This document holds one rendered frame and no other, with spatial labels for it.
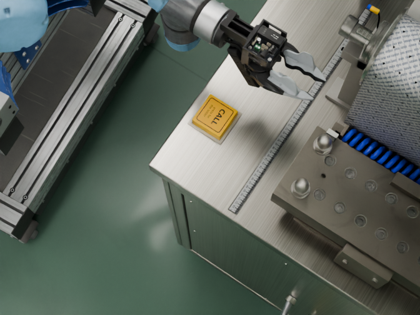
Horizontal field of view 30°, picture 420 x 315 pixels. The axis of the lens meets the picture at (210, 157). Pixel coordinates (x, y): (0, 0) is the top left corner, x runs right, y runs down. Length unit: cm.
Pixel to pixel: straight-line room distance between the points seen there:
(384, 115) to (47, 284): 142
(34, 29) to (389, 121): 63
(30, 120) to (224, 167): 96
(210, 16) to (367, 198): 44
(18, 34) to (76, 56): 115
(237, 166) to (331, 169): 22
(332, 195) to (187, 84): 125
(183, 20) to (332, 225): 47
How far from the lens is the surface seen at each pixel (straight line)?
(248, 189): 160
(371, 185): 150
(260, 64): 143
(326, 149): 148
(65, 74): 247
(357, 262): 148
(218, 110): 162
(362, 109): 144
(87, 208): 255
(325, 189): 148
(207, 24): 146
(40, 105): 245
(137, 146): 258
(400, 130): 143
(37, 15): 132
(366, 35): 132
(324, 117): 166
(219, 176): 161
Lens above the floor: 245
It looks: 73 degrees down
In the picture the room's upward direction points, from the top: 1 degrees counter-clockwise
